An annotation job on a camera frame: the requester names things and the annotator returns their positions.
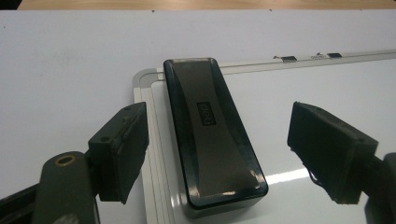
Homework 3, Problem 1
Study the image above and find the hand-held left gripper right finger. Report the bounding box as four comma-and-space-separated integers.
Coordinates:
287, 101, 379, 205

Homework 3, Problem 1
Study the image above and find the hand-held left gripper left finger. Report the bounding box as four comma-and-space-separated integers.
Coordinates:
88, 102, 150, 205

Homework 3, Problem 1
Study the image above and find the whiteboard with aluminium frame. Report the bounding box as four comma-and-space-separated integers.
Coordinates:
132, 49, 396, 224

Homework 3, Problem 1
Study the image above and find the black whiteboard eraser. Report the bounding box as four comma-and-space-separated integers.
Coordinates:
163, 57, 270, 219

